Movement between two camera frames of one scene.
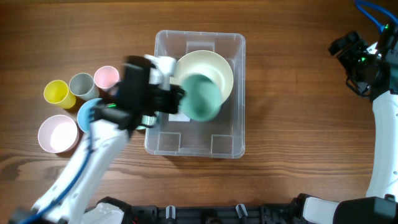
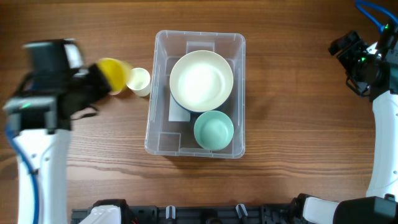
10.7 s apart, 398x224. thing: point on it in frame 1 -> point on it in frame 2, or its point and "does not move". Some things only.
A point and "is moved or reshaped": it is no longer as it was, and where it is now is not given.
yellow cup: [56, 92] is moved or reshaped
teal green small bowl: [201, 99] -> [213, 130]
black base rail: [272, 213] does not move
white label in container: [178, 117] does not move
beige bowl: [208, 63] does not move
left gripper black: [173, 94] -> [99, 84]
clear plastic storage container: [177, 134] does not move
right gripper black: [355, 47] does not move
